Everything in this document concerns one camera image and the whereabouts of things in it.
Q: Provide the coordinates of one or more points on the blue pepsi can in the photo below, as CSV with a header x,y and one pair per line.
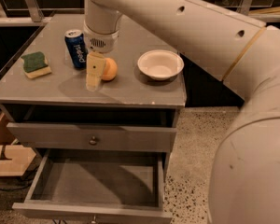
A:
x,y
74,40

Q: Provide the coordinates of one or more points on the grey drawer cabinet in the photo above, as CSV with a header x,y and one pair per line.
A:
x,y
61,97

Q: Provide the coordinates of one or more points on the open grey middle drawer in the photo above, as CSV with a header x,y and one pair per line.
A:
x,y
97,187

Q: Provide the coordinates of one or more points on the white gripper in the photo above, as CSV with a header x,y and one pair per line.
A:
x,y
102,42

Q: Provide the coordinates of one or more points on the light wooden furniture piece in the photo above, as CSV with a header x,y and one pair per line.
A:
x,y
14,158

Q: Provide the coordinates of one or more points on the green yellow sponge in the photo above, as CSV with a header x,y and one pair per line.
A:
x,y
35,65

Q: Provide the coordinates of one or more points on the dark background cabinet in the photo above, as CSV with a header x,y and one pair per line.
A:
x,y
203,90

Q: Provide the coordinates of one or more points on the white paper bowl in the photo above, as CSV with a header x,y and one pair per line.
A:
x,y
160,64

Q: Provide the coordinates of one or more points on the orange fruit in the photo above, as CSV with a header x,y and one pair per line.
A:
x,y
110,70

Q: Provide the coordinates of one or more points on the grey top drawer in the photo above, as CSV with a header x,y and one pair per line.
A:
x,y
94,137

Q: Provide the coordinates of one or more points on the metal window railing frame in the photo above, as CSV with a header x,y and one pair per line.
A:
x,y
28,3

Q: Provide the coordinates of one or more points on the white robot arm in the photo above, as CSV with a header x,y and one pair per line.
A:
x,y
244,53

